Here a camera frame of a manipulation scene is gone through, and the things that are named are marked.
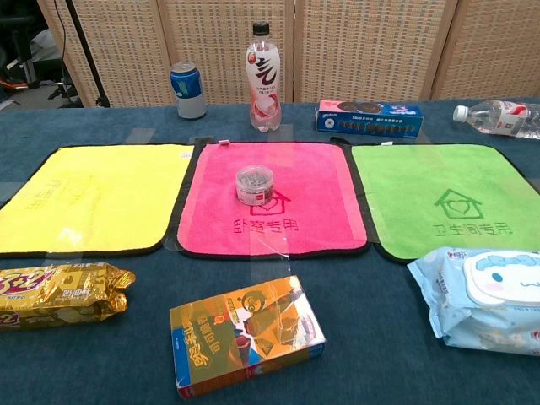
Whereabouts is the small round cookie cup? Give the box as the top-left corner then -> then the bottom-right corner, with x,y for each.
235,165 -> 274,207

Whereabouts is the blue cookie box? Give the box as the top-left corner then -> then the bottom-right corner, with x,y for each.
315,100 -> 424,139

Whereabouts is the colourful snack packet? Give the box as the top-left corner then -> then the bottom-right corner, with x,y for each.
169,274 -> 327,400

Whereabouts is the pink microfiber cloth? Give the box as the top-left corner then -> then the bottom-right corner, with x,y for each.
167,141 -> 372,259

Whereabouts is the pink label drink bottle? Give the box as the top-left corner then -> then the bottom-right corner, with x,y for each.
246,22 -> 283,132

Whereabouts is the green microfiber cloth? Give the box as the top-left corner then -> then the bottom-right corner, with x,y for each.
349,142 -> 540,265

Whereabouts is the blue soda can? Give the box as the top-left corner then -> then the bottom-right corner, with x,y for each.
169,61 -> 208,120

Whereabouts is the clear tape strip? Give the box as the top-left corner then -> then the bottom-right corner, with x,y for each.
126,126 -> 158,147

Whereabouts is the yellow microfiber cloth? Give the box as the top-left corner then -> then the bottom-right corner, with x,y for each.
0,144 -> 196,259

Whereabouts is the woven folding screen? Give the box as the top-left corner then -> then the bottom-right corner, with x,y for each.
36,0 -> 540,109

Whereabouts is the gold snack package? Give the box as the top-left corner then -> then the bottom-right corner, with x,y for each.
0,262 -> 137,332

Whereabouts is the light blue wet wipes pack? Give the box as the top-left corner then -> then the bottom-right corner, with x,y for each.
406,246 -> 540,351

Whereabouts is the black tripod stand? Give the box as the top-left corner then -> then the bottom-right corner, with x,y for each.
62,0 -> 111,109

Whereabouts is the clear water bottle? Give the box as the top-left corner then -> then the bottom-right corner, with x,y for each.
452,100 -> 540,140

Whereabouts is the black office chair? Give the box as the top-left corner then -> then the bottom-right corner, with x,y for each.
0,16 -> 41,92

